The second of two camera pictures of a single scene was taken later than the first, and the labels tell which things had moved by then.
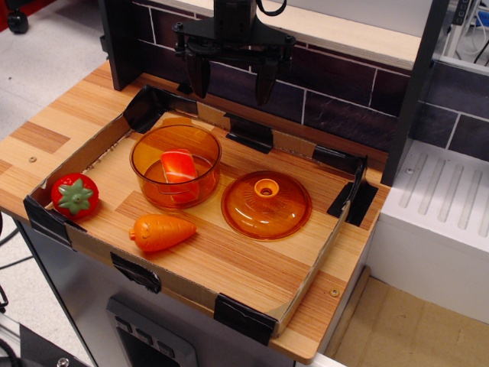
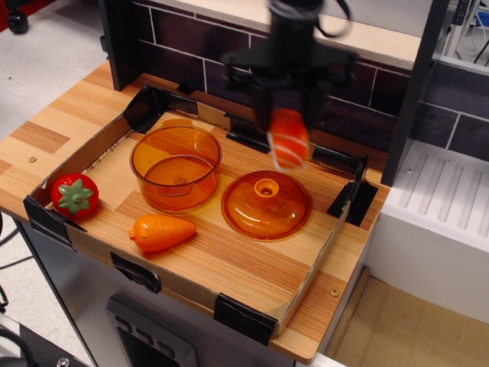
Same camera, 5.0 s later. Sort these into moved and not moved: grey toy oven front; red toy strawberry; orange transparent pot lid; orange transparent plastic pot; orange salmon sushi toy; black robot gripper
Moved: orange salmon sushi toy; black robot gripper
Not moved: grey toy oven front; orange transparent pot lid; red toy strawberry; orange transparent plastic pot
